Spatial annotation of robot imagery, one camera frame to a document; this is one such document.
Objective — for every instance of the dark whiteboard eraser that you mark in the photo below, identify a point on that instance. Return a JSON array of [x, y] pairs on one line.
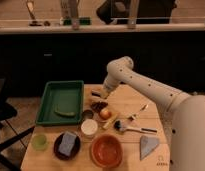
[[96, 94]]

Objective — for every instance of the small dark metal cup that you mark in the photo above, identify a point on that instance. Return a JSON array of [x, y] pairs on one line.
[[87, 114]]

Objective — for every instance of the black and white brush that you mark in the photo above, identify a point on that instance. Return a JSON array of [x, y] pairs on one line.
[[120, 126]]

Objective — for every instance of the yellow corn cob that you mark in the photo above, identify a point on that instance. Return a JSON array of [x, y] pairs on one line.
[[109, 122]]

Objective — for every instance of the white round cup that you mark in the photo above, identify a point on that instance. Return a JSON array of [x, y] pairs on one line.
[[89, 128]]

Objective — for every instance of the small orange apple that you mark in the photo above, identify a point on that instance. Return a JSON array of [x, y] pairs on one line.
[[105, 113]]

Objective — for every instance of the small metal spoon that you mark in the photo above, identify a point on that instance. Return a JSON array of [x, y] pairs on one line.
[[134, 116]]

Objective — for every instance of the dark brown plate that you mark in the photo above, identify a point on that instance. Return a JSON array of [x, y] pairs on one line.
[[74, 152]]

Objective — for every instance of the green pea pod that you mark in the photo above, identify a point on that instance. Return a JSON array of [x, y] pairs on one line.
[[64, 114]]

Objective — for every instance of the orange bowl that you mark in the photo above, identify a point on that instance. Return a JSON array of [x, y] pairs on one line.
[[106, 151]]

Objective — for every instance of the brown pine cone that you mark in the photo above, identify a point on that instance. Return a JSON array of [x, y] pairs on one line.
[[98, 106]]

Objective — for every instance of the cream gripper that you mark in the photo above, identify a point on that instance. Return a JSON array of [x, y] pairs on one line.
[[104, 93]]

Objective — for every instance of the green plastic tray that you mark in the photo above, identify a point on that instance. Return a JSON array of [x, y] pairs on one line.
[[66, 96]]

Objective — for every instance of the grey triangular cloth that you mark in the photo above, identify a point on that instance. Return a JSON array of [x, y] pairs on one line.
[[148, 145]]

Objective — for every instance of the light green cup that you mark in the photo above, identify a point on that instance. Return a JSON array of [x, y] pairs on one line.
[[39, 142]]

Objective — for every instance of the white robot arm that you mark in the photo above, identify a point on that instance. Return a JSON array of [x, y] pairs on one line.
[[187, 151]]

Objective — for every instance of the blue grey sponge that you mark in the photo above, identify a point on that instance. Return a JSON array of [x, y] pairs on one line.
[[67, 143]]

